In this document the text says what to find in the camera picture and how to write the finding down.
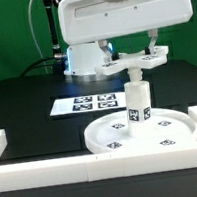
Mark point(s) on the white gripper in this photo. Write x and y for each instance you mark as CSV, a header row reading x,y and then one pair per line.
x,y
85,21

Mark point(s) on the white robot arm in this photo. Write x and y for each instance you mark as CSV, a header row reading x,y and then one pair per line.
x,y
83,58

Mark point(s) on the black camera pole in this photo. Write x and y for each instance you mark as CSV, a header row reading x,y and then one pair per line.
x,y
59,64

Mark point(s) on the white fence rail frame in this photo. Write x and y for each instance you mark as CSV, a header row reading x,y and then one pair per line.
x,y
69,170

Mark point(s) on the white cross table base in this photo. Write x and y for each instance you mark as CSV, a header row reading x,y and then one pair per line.
x,y
135,63

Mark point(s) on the white round table top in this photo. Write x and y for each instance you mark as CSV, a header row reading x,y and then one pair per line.
x,y
112,133

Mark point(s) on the paper sheet with markers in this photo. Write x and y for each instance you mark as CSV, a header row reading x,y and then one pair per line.
x,y
91,103

